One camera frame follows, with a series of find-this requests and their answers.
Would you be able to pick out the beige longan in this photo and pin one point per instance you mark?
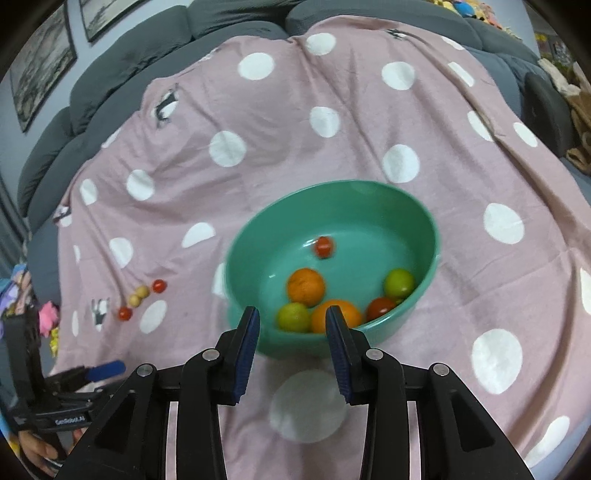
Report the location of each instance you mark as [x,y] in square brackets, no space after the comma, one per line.
[134,300]
[142,291]

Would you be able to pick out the orange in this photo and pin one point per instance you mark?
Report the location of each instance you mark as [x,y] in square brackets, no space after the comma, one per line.
[306,286]
[352,315]

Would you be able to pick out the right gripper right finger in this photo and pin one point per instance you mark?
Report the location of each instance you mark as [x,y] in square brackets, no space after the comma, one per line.
[348,347]

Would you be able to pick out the framed picture right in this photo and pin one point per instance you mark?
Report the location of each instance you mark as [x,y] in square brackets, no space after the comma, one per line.
[98,16]

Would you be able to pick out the yellow-green fruit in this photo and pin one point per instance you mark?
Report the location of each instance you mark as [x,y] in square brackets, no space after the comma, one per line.
[399,284]

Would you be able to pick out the cherry tomato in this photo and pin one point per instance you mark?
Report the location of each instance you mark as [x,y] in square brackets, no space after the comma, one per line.
[324,247]
[124,313]
[159,286]

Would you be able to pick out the beige longan left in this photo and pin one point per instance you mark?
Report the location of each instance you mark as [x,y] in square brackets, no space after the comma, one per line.
[134,300]

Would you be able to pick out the left hand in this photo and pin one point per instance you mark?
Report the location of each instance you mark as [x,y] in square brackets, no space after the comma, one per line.
[38,453]

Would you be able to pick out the green plastic bowl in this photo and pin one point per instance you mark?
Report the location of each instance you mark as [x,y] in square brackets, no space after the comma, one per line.
[375,227]

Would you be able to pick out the framed picture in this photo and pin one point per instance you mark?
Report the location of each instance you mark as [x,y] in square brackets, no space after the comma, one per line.
[45,57]
[98,16]

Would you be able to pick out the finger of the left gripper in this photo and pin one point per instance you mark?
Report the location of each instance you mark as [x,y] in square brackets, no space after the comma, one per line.
[104,371]

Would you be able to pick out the pile of colourful clothes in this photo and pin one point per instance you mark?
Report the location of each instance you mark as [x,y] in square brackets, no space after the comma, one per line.
[17,294]

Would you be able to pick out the beige longan right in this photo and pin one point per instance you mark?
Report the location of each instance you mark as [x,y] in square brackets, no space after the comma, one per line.
[142,291]

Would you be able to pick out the green mango-like fruit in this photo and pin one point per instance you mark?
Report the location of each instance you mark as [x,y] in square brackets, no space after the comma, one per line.
[294,317]

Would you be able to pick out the grey sofa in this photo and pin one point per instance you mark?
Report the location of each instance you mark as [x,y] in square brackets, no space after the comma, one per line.
[111,89]

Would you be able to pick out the large red tomato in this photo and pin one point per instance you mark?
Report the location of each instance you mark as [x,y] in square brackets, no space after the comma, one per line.
[379,307]

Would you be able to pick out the pink plush toy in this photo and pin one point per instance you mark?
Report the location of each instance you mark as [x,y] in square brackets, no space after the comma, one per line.
[48,318]

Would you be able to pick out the framed picture left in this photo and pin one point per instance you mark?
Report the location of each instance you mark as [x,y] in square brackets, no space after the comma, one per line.
[45,57]

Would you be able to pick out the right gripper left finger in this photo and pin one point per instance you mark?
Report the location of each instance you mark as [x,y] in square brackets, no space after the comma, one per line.
[237,348]

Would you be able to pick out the pink polka dot blanket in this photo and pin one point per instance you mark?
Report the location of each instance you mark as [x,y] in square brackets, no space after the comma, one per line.
[353,98]

